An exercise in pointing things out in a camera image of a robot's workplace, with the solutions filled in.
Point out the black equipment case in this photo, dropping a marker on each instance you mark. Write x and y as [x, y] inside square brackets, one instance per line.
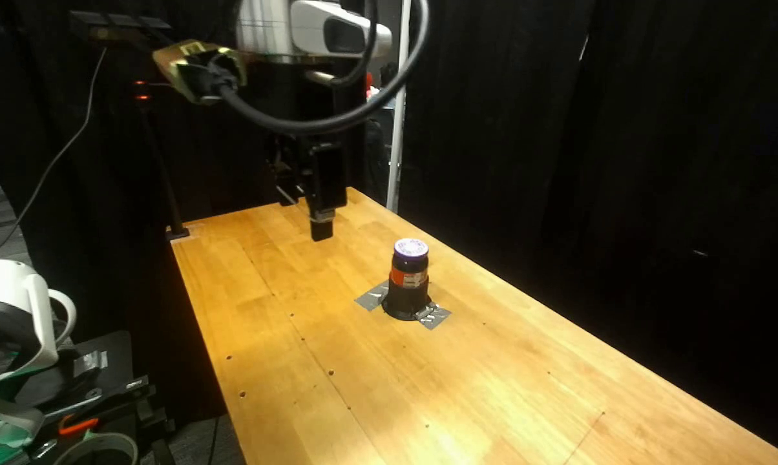
[119, 391]

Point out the grey round container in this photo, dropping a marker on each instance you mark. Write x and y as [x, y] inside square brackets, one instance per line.
[105, 447]

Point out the white vertical pole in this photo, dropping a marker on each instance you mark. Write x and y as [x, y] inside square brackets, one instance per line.
[396, 163]

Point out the black tripod stand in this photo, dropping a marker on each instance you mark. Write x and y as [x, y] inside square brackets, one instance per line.
[158, 163]

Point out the dark cup with orange band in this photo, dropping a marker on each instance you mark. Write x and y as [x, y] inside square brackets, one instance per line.
[406, 297]

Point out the white headset device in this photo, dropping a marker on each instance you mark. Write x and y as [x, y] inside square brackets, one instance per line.
[14, 297]

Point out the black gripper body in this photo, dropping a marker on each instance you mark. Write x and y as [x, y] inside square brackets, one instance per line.
[323, 170]

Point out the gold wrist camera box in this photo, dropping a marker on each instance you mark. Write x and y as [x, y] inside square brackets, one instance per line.
[184, 59]

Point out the black camera on tripod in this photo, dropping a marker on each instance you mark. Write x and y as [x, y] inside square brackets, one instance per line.
[117, 27]

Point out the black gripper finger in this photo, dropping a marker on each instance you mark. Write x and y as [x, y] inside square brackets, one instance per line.
[321, 223]

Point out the black curtain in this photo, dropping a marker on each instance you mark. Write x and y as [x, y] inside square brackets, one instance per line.
[663, 129]
[223, 163]

